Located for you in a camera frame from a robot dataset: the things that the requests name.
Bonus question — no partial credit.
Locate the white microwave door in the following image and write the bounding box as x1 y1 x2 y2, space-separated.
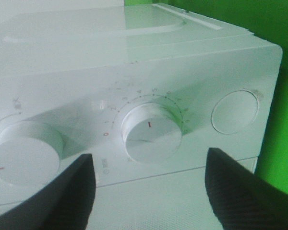
0 157 259 230

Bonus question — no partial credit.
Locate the white dial knob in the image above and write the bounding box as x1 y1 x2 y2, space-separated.
0 121 64 186
121 103 182 164

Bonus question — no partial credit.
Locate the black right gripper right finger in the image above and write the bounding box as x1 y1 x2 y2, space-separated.
204 148 288 230

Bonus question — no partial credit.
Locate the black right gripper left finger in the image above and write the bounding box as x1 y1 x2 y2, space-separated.
0 154 96 230

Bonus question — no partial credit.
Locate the round white door button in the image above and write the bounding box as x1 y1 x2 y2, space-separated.
211 90 259 135

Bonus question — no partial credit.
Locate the white microwave oven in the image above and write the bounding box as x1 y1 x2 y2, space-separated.
0 3 283 230

